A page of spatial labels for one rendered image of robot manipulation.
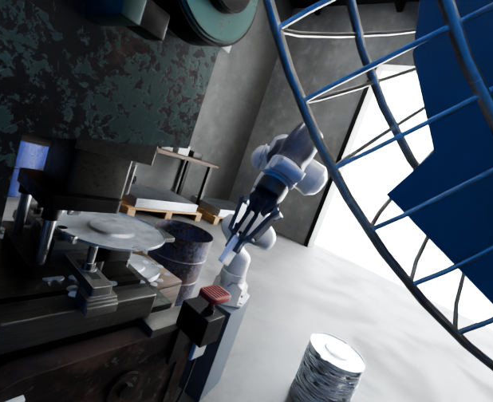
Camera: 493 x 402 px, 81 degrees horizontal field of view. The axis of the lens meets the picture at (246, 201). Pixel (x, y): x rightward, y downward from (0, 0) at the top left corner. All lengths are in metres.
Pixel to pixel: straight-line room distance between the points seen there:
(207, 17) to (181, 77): 0.16
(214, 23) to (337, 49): 5.63
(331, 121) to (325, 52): 1.35
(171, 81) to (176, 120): 0.08
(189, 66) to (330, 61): 5.48
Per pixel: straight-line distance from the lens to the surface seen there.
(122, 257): 0.88
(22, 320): 0.64
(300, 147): 0.73
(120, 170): 0.75
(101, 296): 0.66
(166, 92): 0.63
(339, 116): 5.54
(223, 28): 0.56
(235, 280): 1.32
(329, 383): 1.68
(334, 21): 6.47
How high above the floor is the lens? 1.08
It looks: 7 degrees down
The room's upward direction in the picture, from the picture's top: 19 degrees clockwise
